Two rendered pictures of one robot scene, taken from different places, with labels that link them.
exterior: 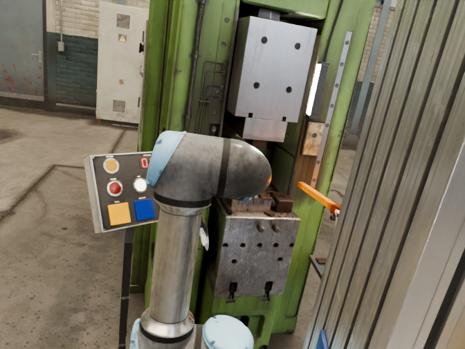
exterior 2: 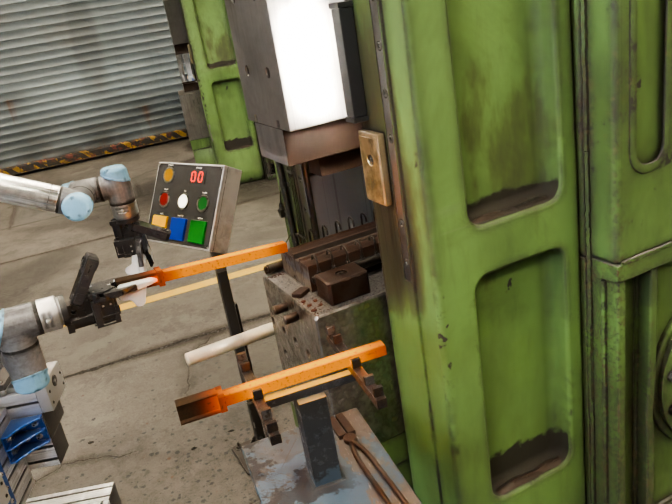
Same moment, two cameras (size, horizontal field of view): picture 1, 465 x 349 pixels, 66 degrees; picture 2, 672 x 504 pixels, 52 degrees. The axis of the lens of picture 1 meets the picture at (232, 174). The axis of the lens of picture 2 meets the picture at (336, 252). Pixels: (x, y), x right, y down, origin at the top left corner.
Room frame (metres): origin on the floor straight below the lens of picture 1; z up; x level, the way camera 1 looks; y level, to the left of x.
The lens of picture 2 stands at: (1.51, -1.90, 1.68)
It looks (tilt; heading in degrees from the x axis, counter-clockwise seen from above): 21 degrees down; 84
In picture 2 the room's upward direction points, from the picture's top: 9 degrees counter-clockwise
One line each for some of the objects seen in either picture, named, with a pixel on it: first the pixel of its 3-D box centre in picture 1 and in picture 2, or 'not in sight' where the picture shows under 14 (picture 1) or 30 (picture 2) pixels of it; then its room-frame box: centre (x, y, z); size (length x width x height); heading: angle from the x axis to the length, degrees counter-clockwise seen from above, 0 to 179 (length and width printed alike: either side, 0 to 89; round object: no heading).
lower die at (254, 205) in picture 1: (239, 187); (359, 246); (1.77, -0.05, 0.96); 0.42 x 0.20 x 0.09; 17
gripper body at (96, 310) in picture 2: not in sight; (90, 306); (1.10, -0.46, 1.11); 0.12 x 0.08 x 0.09; 17
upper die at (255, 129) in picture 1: (251, 120); (340, 125); (1.77, -0.05, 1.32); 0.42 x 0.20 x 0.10; 17
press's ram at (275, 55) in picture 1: (268, 70); (333, 32); (1.78, -0.09, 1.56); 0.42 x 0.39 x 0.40; 17
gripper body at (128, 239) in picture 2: not in sight; (129, 235); (1.11, 0.12, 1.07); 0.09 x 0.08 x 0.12; 177
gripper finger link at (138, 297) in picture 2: not in sight; (139, 293); (1.21, -0.44, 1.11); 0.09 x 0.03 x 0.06; 15
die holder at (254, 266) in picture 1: (241, 230); (383, 330); (1.80, -0.10, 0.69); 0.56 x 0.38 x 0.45; 17
